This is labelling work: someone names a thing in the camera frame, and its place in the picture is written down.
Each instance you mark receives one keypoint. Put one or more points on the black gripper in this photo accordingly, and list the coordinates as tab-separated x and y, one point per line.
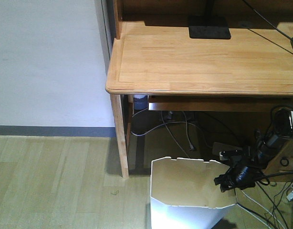
242	171

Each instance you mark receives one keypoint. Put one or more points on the white trash bin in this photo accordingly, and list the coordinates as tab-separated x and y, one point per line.
183	194

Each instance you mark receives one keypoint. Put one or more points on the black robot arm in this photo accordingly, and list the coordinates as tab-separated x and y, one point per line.
253	151

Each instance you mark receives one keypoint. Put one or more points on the white power strip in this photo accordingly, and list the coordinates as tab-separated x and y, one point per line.
217	147

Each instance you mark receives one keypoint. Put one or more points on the wooden drawer cabinet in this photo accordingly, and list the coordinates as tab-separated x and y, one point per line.
283	152

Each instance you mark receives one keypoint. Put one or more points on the grey cylinder under desk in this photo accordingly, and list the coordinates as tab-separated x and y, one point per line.
140	101

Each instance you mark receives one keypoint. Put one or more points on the wooden desk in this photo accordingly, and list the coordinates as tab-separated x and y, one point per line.
153	54

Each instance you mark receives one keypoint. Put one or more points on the black monitor stand base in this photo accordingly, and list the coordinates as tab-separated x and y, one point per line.
208	26

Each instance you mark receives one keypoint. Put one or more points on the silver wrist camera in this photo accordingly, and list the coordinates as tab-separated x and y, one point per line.
226	155

